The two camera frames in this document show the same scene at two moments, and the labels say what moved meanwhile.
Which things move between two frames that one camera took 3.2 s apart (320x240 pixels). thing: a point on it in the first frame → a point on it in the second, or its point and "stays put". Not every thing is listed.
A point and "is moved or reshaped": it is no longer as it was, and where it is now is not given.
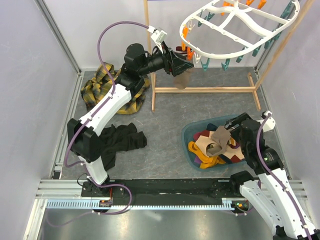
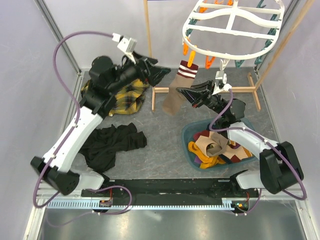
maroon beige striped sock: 234,153 stays put
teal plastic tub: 189,130 stays put
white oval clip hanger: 225,28 is moved or reshaped
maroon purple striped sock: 197,160 stays put
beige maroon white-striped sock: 181,80 is moved or reshaped
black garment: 123,138 stays put
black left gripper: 174,63 → 155,74
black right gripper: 233,121 → 200,96
